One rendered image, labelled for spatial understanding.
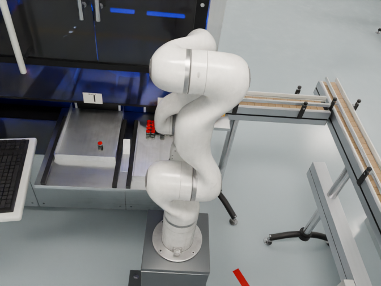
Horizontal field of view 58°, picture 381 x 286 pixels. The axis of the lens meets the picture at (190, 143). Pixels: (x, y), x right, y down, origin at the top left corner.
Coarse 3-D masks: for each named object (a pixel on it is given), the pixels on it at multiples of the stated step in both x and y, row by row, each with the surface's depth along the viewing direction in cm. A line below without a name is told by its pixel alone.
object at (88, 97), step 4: (84, 92) 155; (84, 96) 157; (88, 96) 157; (92, 96) 157; (96, 96) 157; (100, 96) 157; (84, 100) 159; (88, 100) 159; (92, 100) 159; (96, 100) 159; (100, 100) 159
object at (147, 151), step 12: (144, 132) 166; (144, 144) 160; (156, 144) 161; (168, 144) 162; (144, 156) 155; (156, 156) 156; (168, 156) 157; (144, 168) 150; (132, 180) 145; (144, 180) 145
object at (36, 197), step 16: (32, 176) 199; (32, 192) 210; (48, 192) 210; (64, 192) 211; (80, 192) 211; (96, 192) 211; (112, 192) 212; (128, 192) 212; (144, 192) 213; (96, 208) 224; (112, 208) 225; (128, 208) 225; (144, 208) 225; (160, 208) 226
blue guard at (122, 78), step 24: (0, 72) 147; (48, 72) 147; (72, 72) 148; (96, 72) 148; (120, 72) 148; (24, 96) 157; (48, 96) 157; (72, 96) 157; (120, 96) 158; (144, 96) 158
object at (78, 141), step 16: (80, 112) 170; (96, 112) 172; (112, 112) 173; (64, 128) 159; (80, 128) 163; (96, 128) 164; (112, 128) 165; (64, 144) 155; (80, 144) 156; (96, 144) 157; (112, 144) 158; (80, 160) 150; (96, 160) 150; (112, 160) 150
